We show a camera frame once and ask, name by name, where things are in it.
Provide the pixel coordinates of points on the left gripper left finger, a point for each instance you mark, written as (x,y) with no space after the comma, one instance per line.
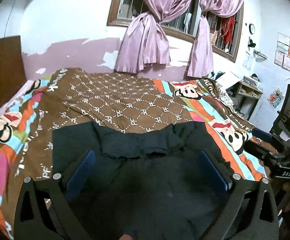
(43,210)

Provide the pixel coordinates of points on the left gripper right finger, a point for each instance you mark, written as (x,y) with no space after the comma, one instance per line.
(249,213)

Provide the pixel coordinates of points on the black winter jacket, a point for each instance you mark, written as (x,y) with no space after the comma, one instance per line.
(148,186)

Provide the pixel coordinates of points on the wooden desk shelf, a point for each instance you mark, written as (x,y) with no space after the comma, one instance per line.
(245,98)

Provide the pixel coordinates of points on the colourful cartoon bed quilt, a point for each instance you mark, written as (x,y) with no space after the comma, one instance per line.
(118,101)

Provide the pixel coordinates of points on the red hanging garment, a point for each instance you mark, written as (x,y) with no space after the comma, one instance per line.
(227,29)

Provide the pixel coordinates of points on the brown wooden headboard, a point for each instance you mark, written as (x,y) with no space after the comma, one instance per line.
(12,73)

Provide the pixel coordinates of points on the left pink curtain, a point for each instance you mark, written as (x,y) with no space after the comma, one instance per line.
(145,41)

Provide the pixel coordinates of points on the wooden framed window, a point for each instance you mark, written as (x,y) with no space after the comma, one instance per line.
(184,27)

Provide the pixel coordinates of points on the round wall clock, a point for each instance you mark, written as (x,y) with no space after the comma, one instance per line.
(251,28)

